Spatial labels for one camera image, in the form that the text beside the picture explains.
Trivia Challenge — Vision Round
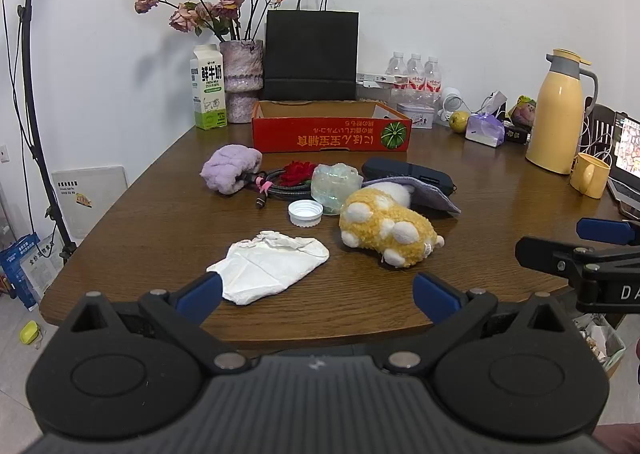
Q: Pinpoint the purple fluffy towel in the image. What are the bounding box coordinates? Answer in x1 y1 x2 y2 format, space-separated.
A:
200 145 264 195

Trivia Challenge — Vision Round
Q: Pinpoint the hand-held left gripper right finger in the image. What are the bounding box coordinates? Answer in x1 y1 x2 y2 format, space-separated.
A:
382 272 576 376

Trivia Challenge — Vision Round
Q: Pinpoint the red fabric flower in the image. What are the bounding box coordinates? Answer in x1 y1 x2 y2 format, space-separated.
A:
280 161 317 185

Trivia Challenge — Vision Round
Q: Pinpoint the purple tissue pack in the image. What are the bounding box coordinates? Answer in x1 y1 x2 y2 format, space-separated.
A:
465 112 506 148

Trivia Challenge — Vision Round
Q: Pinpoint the white cloth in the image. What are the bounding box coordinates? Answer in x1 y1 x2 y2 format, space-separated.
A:
206 230 331 306

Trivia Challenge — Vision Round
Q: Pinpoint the white bottle cap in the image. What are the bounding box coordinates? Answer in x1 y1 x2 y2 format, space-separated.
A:
288 200 324 227

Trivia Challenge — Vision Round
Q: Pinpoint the white flat carton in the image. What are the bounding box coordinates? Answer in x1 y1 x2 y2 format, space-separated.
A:
356 72 411 85

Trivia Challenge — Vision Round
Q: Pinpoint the purple cloth pad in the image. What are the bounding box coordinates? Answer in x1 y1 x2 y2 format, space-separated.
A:
361 176 462 215

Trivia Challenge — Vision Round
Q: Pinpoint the clear seed container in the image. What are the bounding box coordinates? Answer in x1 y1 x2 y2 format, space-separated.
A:
356 82 396 103

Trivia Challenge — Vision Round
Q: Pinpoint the white board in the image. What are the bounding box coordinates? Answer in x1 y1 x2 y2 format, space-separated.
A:
50 165 130 241

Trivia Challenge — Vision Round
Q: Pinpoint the waste basket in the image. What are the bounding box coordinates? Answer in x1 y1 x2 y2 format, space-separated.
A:
575 311 626 380

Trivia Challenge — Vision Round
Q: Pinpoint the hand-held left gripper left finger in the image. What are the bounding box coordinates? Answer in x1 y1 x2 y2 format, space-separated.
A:
60 272 248 376

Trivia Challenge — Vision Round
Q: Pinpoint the yellow green small container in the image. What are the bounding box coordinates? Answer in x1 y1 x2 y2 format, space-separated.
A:
19 320 42 347

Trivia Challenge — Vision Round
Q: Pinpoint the clear water bottle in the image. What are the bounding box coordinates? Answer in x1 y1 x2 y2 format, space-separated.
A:
385 52 408 104
406 54 426 105
424 56 443 107

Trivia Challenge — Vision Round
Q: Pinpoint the purple glass vase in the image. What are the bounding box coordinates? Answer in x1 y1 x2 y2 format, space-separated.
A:
219 39 264 125

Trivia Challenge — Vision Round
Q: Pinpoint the small white fan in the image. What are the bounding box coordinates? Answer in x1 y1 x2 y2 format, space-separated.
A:
439 86 463 125

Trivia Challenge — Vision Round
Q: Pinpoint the yellow plush toy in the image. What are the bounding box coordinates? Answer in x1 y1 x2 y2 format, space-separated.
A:
339 182 445 267

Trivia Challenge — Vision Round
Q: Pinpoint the iridescent plastic bag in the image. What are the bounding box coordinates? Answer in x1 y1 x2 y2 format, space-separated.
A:
311 163 365 217

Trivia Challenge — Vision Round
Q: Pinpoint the black paper bag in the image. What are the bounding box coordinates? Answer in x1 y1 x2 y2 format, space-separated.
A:
262 0 360 102

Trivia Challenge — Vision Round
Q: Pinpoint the yellow thermos jug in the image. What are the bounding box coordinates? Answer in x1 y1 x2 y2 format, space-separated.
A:
525 48 599 175

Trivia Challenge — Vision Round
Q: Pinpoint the dark blue case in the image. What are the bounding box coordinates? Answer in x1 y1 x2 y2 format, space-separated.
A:
361 157 457 195

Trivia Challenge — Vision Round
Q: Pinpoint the brown chair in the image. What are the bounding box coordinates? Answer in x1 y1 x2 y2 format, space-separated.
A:
582 104 618 155

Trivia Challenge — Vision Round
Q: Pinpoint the black light stand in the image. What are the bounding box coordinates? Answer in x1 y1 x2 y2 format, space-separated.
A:
0 0 78 265

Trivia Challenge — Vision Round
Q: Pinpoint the white green milk carton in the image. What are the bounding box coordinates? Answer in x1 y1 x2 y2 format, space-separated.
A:
189 44 228 131

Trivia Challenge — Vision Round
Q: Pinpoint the white tin box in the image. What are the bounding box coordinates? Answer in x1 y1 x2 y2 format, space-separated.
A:
396 102 436 129

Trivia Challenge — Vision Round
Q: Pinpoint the yellow mug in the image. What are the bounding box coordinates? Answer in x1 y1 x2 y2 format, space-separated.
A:
570 152 612 199

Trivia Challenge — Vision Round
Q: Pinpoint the colourful snack bag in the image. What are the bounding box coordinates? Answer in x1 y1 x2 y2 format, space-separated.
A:
507 95 537 127

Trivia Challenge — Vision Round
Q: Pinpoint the blue packet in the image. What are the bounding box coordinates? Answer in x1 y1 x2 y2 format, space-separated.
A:
0 232 41 312

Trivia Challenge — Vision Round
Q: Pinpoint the open laptop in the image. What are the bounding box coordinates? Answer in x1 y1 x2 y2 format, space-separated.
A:
606 115 640 219

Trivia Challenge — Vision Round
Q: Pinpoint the red cardboard box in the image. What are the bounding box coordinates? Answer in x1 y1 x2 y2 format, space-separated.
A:
251 100 413 153

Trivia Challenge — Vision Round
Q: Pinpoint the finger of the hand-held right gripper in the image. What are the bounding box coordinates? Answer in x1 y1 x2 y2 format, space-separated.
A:
515 235 607 283
576 218 640 246

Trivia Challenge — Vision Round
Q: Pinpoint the braided charging cable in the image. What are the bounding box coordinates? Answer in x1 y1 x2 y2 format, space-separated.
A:
240 166 316 211

